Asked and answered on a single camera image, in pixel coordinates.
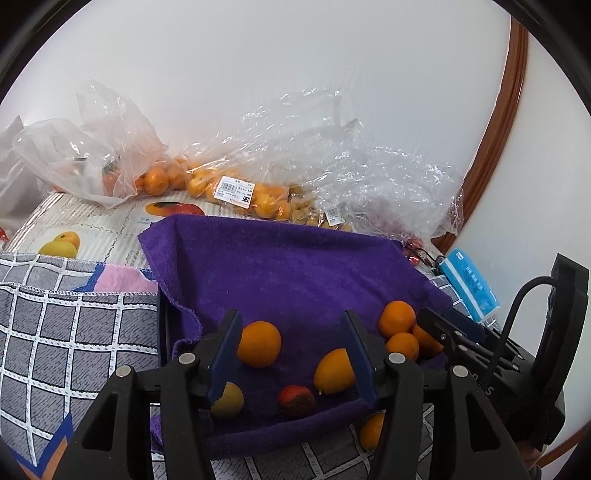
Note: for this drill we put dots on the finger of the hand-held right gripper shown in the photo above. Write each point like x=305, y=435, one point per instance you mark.
x=461, y=318
x=438, y=325

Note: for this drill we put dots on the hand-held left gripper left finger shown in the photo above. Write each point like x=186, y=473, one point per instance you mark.
x=224, y=355

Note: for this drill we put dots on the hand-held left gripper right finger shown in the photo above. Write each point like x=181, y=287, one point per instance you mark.
x=364, y=364

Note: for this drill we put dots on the oval orange mandarin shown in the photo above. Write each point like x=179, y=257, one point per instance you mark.
x=334, y=371

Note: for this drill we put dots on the yellow-green plum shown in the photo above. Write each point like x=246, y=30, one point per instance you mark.
x=229, y=400

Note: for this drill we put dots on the red cherry tomato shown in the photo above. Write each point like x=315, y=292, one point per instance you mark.
x=295, y=400

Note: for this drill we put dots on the purple towel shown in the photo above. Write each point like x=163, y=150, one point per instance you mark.
x=286, y=277

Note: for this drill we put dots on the blue tissue pack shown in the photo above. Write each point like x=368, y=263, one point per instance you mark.
x=471, y=284

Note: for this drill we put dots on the black eyeglasses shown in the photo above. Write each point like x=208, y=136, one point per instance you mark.
x=427, y=259

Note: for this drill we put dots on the clear bag of cherry tomatoes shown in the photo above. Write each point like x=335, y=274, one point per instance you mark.
x=411, y=244

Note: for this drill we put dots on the labelled bag of yellow plums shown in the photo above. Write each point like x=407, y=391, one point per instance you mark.
x=318, y=217

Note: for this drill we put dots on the grey checked blanket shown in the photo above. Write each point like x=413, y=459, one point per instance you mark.
x=69, y=332

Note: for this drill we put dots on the labelled bag of mandarins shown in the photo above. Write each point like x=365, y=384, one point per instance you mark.
x=249, y=194

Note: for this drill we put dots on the fruit-print mat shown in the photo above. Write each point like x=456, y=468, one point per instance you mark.
x=106, y=226

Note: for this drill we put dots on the crumpled clear plastic wrap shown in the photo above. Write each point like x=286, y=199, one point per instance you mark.
x=369, y=152

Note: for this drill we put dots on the clear bag of mandarins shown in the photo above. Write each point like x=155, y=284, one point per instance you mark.
x=115, y=157

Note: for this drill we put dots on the white plastic bag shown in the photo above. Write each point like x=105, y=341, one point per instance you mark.
x=11, y=184

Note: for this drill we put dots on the brown wooden door frame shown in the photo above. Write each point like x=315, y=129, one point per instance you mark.
x=505, y=115

